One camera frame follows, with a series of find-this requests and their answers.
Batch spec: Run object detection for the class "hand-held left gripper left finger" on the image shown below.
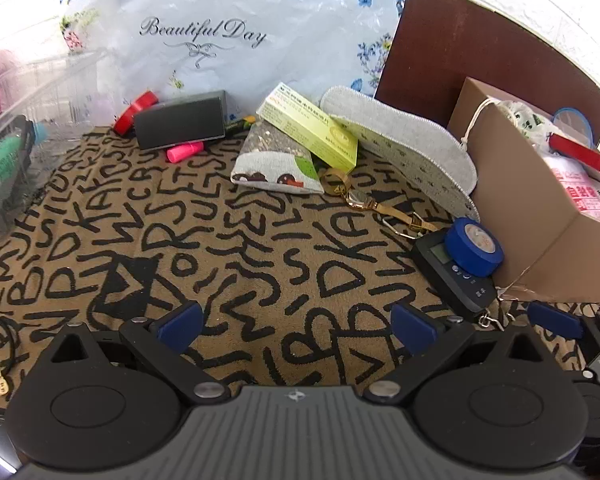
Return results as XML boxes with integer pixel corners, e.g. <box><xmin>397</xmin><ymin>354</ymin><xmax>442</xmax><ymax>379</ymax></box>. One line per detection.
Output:
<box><xmin>47</xmin><ymin>301</ymin><xmax>229</xmax><ymax>405</ymax></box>

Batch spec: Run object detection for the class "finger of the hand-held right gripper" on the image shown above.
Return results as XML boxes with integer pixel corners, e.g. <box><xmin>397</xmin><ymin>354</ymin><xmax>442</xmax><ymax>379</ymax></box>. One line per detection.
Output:
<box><xmin>526</xmin><ymin>301</ymin><xmax>600</xmax><ymax>348</ymax></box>

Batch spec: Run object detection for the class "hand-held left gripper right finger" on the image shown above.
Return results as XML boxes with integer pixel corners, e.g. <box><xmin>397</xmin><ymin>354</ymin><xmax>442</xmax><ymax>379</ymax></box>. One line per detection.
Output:
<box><xmin>362</xmin><ymin>302</ymin><xmax>552</xmax><ymax>406</ymax></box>

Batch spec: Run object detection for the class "brown cardboard box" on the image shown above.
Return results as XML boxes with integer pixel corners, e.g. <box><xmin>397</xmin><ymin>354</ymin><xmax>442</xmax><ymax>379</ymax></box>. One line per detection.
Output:
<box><xmin>447</xmin><ymin>77</ymin><xmax>600</xmax><ymax>304</ymax></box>

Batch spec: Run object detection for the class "yellow-green medicine box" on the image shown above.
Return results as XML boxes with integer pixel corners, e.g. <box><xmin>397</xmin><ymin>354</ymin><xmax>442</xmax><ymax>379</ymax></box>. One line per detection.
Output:
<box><xmin>256</xmin><ymin>82</ymin><xmax>359</xmax><ymax>174</ymax></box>

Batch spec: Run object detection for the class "clear plastic container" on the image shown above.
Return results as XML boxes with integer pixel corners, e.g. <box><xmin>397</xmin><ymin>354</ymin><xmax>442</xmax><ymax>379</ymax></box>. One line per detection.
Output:
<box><xmin>0</xmin><ymin>45</ymin><xmax>107</xmax><ymax>241</ymax></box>

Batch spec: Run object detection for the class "black digital hanging scale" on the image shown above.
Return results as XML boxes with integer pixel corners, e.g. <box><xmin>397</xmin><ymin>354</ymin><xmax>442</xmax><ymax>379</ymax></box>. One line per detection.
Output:
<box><xmin>411</xmin><ymin>230</ymin><xmax>506</xmax><ymax>332</ymax></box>

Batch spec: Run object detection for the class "blue tape roll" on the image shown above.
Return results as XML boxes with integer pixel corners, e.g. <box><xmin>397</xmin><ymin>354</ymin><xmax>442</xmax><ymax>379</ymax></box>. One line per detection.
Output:
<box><xmin>445</xmin><ymin>217</ymin><xmax>505</xmax><ymax>277</ymax></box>

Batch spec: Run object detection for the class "white packet with red print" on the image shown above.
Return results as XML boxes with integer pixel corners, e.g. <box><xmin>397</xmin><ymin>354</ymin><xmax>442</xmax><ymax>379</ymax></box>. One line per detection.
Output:
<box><xmin>545</xmin><ymin>152</ymin><xmax>600</xmax><ymax>232</ymax></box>

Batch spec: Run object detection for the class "tan letter-print blanket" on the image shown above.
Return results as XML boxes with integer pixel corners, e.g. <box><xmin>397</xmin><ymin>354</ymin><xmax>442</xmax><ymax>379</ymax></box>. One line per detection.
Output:
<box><xmin>0</xmin><ymin>125</ymin><xmax>600</xmax><ymax>417</ymax></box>

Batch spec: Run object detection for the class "gold wristwatch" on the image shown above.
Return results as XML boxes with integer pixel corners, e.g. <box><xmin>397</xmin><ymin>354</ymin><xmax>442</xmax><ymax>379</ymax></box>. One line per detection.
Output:
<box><xmin>319</xmin><ymin>167</ymin><xmax>438</xmax><ymax>241</ymax></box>

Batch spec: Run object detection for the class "dotted grey insole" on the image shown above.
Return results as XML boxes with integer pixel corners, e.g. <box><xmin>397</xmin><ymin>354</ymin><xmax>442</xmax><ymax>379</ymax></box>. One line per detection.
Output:
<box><xmin>347</xmin><ymin>120</ymin><xmax>481</xmax><ymax>224</ymax></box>

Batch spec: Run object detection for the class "red flat strip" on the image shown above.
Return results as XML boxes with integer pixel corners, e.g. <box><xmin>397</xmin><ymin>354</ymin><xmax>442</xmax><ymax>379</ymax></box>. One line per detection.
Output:
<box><xmin>550</xmin><ymin>135</ymin><xmax>600</xmax><ymax>189</ymax></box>

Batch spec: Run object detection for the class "pink highlighter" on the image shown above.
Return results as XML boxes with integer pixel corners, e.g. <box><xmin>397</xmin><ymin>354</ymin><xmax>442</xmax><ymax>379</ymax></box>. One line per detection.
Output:
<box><xmin>166</xmin><ymin>141</ymin><xmax>204</xmax><ymax>164</ymax></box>

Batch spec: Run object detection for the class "printed fabric pouch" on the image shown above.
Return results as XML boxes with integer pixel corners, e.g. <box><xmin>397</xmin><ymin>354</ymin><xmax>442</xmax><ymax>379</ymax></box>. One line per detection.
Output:
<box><xmin>231</xmin><ymin>119</ymin><xmax>326</xmax><ymax>196</ymax></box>

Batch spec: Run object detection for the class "clear lid with blue rim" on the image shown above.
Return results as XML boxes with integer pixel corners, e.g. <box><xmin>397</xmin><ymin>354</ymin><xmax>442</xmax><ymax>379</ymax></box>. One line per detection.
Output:
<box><xmin>552</xmin><ymin>107</ymin><xmax>594</xmax><ymax>149</ymax></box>

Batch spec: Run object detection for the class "white printed plastic bag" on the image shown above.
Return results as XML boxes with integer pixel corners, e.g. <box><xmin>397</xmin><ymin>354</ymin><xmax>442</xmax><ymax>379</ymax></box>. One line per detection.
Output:
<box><xmin>495</xmin><ymin>100</ymin><xmax>561</xmax><ymax>157</ymax></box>

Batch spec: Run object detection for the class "plain grey insole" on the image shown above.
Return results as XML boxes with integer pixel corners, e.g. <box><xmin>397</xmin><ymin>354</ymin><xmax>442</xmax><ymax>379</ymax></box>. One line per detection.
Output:
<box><xmin>320</xmin><ymin>86</ymin><xmax>478</xmax><ymax>195</ymax></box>

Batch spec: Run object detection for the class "black rectangular box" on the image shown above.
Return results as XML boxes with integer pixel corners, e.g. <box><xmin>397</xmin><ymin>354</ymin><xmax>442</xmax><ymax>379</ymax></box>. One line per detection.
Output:
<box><xmin>132</xmin><ymin>90</ymin><xmax>229</xmax><ymax>151</ymax></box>

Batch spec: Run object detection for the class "dark green marker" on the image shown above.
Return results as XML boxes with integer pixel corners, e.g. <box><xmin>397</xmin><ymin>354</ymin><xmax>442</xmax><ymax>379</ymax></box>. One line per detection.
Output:
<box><xmin>223</xmin><ymin>115</ymin><xmax>257</xmax><ymax>136</ymax></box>

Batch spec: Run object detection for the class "red tape roll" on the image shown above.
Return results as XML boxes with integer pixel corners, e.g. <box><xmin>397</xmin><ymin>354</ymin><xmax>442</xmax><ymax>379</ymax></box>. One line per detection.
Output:
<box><xmin>112</xmin><ymin>91</ymin><xmax>160</xmax><ymax>137</ymax></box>

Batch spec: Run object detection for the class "teal tube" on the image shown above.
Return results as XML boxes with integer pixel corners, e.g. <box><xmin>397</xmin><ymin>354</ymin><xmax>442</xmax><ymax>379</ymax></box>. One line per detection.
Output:
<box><xmin>0</xmin><ymin>122</ymin><xmax>49</xmax><ymax>197</ymax></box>

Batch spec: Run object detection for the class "dark brown wooden board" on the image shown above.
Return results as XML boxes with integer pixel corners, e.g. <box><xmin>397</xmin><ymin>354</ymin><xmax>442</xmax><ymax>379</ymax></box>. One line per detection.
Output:
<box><xmin>374</xmin><ymin>0</ymin><xmax>600</xmax><ymax>150</ymax></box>

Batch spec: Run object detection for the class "white floral plastic bag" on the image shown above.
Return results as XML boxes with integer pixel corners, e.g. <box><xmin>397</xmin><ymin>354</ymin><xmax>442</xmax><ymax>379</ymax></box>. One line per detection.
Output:
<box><xmin>60</xmin><ymin>0</ymin><xmax>413</xmax><ymax>127</ymax></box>

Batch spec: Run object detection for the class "white cotton string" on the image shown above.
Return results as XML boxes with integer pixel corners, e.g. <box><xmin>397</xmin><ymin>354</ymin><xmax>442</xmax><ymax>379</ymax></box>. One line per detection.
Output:
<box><xmin>460</xmin><ymin>99</ymin><xmax>497</xmax><ymax>150</ymax></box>

